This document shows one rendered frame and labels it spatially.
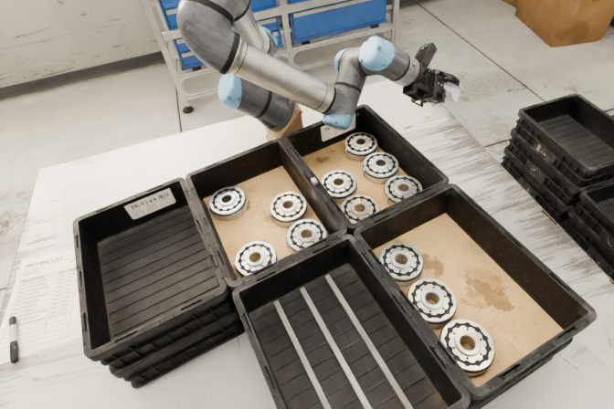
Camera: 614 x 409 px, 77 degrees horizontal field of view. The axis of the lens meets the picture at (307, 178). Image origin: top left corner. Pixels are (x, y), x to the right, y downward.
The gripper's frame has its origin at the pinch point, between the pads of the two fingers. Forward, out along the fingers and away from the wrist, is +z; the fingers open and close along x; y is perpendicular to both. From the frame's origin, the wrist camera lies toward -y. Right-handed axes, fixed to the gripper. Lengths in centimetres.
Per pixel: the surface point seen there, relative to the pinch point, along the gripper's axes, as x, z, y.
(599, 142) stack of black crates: 10, 94, -7
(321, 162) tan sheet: -30.3, -20.6, 24.1
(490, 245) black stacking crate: 15.8, -3.8, 43.4
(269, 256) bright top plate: -20, -42, 53
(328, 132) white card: -29.3, -20.0, 14.3
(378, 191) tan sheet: -12.8, -12.5, 31.8
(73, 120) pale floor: -280, -66, -17
